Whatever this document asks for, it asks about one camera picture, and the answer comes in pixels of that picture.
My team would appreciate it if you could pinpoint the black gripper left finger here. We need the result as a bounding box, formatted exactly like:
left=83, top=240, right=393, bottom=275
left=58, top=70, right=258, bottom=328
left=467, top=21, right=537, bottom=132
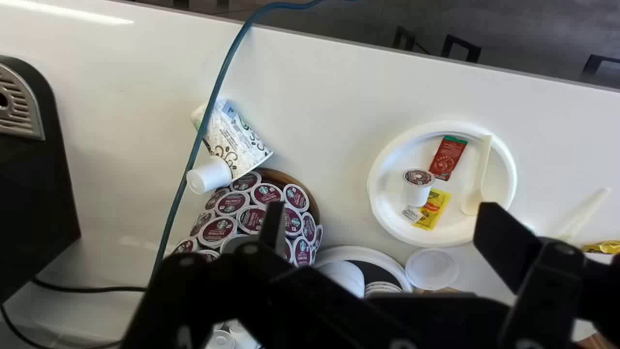
left=122, top=200, right=422, bottom=349

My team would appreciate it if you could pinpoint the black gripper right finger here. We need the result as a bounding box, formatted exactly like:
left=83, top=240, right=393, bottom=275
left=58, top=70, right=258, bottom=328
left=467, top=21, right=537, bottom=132
left=473, top=202, right=620, bottom=349

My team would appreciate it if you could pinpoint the white coffee capsule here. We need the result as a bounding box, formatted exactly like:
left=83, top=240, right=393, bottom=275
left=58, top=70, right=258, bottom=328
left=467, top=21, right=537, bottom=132
left=184, top=157, right=232, bottom=196

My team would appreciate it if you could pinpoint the maroon lid coffee capsule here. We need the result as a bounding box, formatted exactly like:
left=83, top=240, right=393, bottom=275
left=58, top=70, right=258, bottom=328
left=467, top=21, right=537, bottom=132
left=250, top=182, right=285, bottom=207
left=236, top=204, right=269, bottom=235
left=229, top=171, right=263, bottom=194
left=281, top=182, right=312, bottom=213
left=198, top=215, right=238, bottom=248
left=291, top=235, right=316, bottom=268
left=281, top=206, right=306, bottom=238
left=213, top=190, right=252, bottom=219

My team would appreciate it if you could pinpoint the dark bowl of coffee capsules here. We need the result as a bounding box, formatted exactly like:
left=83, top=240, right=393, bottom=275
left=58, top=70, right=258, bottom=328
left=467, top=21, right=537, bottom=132
left=169, top=167, right=325, bottom=270

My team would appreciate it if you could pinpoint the white capsule with dark lid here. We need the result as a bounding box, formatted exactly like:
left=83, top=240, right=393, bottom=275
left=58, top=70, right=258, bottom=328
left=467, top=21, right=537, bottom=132
left=401, top=167, right=436, bottom=209

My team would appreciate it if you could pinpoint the white disposable plate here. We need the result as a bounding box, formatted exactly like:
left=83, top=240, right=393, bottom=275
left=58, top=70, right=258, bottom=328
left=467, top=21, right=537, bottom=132
left=366, top=116, right=519, bottom=248

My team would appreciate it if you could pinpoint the black Keurig coffee machine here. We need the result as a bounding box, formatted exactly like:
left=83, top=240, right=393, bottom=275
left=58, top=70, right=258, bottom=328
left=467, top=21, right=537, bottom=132
left=0, top=54, right=83, bottom=302

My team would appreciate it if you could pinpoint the gold foil packet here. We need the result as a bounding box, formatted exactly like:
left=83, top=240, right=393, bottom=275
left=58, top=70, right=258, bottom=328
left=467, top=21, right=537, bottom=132
left=579, top=238, right=620, bottom=258

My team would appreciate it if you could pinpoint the open cardboard box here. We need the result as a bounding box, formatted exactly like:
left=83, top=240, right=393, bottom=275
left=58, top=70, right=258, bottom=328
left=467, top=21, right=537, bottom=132
left=577, top=326, right=620, bottom=349

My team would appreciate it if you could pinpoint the white plastic utensil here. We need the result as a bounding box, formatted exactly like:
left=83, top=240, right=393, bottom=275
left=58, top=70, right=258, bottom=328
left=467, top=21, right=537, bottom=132
left=552, top=186, right=612, bottom=242

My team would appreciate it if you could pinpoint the yellow mustard packet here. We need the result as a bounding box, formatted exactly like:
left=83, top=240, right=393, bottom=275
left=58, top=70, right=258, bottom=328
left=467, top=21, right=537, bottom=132
left=413, top=188, right=451, bottom=233

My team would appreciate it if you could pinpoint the large white plastic lid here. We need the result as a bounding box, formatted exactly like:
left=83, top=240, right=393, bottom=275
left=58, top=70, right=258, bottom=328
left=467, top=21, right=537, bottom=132
left=314, top=244, right=415, bottom=301

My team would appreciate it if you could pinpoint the small white printed packet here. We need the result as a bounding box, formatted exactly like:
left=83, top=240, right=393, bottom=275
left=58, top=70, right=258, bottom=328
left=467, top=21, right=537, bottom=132
left=401, top=206, right=426, bottom=225

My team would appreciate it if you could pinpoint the red sauce packet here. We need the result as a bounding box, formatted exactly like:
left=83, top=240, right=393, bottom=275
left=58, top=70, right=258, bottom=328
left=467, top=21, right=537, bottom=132
left=428, top=134, right=469, bottom=182

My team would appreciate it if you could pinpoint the teal cable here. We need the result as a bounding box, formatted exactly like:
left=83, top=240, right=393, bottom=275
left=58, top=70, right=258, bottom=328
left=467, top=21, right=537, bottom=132
left=153, top=0, right=327, bottom=270

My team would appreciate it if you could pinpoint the black power cord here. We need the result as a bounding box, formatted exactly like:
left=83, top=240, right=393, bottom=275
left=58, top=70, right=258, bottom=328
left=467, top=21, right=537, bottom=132
left=0, top=275, right=149, bottom=349

